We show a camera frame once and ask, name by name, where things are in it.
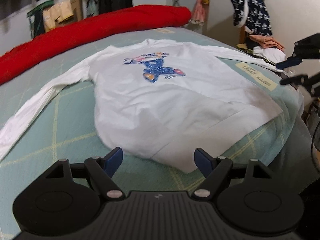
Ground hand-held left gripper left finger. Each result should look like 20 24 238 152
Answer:
41 147 126 202

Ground pale green hanging garment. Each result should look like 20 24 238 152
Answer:
86 0 97 18

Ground red quilt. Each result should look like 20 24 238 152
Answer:
0 5 192 85

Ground wooden chair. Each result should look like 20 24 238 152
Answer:
235 27 253 50

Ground white printed sweatshirt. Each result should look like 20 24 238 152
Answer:
0 39 285 173

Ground pink patterned curtain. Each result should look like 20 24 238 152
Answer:
189 0 212 27

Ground yellow clothes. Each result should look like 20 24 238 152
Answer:
43 0 74 28

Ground black cable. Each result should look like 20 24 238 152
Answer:
311 127 320 170

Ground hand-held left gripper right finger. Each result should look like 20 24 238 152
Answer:
191 148 275 202

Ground navy star-print garment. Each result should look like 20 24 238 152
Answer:
230 0 273 36

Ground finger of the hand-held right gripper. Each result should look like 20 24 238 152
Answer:
276 33 320 69
279 71 320 97

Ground cardboard box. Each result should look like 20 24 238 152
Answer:
70 0 83 22

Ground pink folded cloth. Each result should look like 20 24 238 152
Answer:
249 35 285 49

